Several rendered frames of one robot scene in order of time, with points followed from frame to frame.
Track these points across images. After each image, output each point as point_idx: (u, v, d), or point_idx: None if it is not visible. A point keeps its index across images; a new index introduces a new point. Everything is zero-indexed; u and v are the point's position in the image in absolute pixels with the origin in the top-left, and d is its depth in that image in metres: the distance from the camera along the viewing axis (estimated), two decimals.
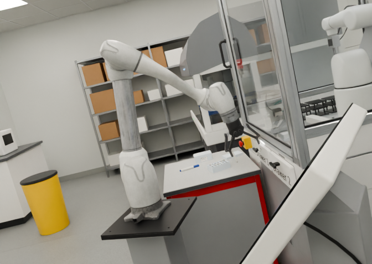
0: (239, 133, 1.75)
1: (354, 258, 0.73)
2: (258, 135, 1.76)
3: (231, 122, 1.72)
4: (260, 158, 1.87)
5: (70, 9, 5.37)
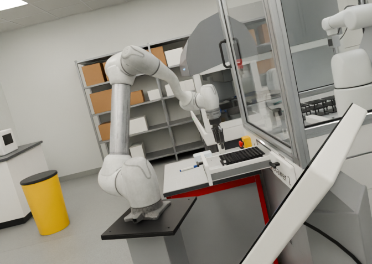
0: (216, 130, 2.09)
1: (354, 258, 0.73)
2: (220, 143, 2.08)
3: (209, 119, 2.09)
4: (205, 171, 1.86)
5: (70, 9, 5.37)
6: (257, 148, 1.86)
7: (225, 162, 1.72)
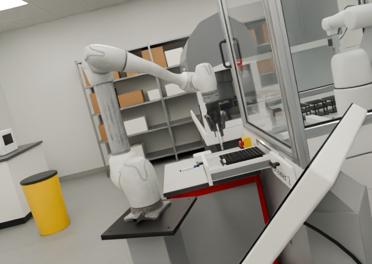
0: (215, 115, 1.84)
1: (354, 258, 0.73)
2: (222, 128, 1.84)
3: (207, 103, 1.82)
4: (205, 171, 1.86)
5: (70, 9, 5.37)
6: (257, 148, 1.86)
7: (225, 162, 1.72)
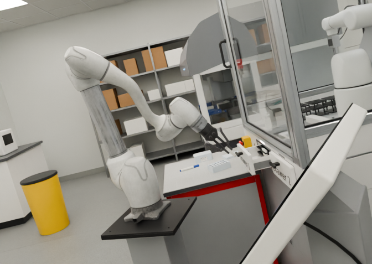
0: (215, 135, 1.78)
1: (354, 258, 0.73)
2: (228, 142, 1.79)
3: (202, 130, 1.75)
4: (243, 162, 1.86)
5: (70, 9, 5.37)
6: None
7: (267, 153, 1.73)
